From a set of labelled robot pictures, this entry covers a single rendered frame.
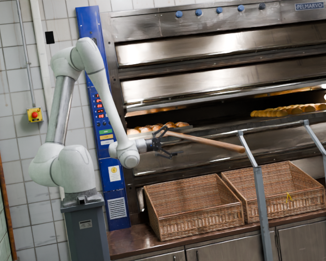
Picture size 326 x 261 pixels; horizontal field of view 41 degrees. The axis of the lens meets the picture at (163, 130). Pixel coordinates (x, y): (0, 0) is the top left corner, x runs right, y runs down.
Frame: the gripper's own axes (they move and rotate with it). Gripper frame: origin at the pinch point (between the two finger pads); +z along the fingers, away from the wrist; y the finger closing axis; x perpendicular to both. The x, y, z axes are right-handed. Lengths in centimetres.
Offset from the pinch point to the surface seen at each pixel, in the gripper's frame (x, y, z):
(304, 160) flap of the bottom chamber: -64, 37, 111
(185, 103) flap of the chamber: -46, -21, 18
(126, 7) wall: -61, -93, -11
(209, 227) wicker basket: -12, 58, 14
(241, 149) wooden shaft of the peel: 80, 0, 7
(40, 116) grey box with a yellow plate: -53, -26, -80
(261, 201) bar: -1, 45, 46
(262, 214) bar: -1, 53, 45
